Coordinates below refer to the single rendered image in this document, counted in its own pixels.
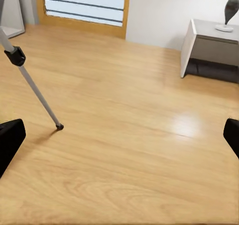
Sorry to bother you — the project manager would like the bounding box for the camera tripod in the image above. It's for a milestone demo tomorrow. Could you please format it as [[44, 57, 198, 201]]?
[[0, 26, 64, 129]]

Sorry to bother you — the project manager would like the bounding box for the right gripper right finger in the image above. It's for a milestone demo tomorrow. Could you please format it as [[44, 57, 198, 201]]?
[[223, 118, 239, 159]]

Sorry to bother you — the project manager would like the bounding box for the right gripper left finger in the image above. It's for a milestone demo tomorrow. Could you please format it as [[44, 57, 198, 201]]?
[[0, 118, 26, 178]]

